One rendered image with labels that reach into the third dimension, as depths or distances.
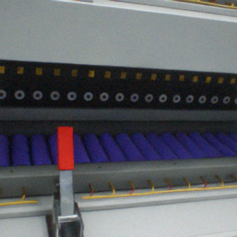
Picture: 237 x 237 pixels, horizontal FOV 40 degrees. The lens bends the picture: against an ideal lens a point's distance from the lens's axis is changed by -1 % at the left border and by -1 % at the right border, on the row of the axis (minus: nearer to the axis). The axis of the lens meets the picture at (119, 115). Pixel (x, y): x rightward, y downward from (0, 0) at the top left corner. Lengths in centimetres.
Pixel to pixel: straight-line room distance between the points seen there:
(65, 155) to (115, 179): 8
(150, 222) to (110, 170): 6
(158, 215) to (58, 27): 19
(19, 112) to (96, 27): 19
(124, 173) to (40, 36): 16
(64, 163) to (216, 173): 18
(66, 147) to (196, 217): 14
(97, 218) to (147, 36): 16
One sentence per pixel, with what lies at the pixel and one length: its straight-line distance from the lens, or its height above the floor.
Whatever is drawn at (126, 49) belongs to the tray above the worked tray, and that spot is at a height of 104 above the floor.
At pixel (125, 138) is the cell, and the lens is 40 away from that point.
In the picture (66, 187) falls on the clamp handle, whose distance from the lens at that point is 27.
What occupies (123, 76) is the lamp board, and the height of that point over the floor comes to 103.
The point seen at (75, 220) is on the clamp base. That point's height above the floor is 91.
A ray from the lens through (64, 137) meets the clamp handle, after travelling 27.
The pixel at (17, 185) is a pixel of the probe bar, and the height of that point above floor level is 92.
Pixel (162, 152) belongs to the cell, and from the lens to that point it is 39.
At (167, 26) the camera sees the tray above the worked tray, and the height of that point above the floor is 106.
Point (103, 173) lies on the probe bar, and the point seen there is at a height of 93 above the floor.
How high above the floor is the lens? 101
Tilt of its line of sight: 5 degrees down
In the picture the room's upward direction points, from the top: 2 degrees clockwise
